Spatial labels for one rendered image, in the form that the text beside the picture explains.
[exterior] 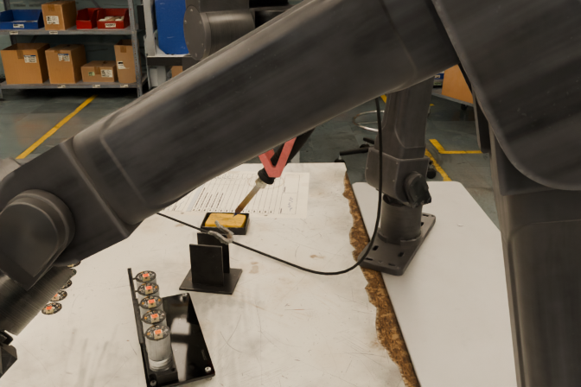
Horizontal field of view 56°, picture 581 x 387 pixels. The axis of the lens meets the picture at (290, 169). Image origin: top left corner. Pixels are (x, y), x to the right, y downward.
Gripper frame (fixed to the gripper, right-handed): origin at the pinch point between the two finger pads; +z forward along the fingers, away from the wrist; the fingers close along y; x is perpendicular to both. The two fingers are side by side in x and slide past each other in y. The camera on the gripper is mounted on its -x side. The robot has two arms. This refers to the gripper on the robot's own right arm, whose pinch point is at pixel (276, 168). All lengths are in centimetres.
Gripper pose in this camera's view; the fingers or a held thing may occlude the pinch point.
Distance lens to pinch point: 69.4
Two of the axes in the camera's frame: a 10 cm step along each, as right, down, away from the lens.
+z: 0.1, 9.3, 3.7
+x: 9.9, 0.5, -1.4
